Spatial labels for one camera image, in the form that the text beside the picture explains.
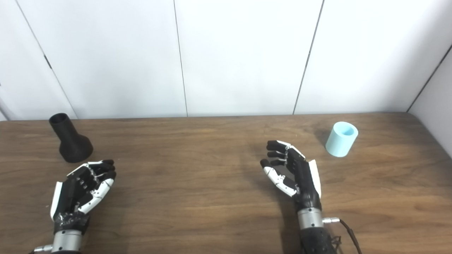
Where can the white and black right hand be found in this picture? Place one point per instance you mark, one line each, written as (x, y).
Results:
(303, 180)

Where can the white and black left hand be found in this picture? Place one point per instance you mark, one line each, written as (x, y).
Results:
(72, 192)

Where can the black wall panel hinge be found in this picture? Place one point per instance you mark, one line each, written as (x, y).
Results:
(48, 62)

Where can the black funnel-shaped nozzle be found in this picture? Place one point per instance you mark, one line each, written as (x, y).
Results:
(74, 146)

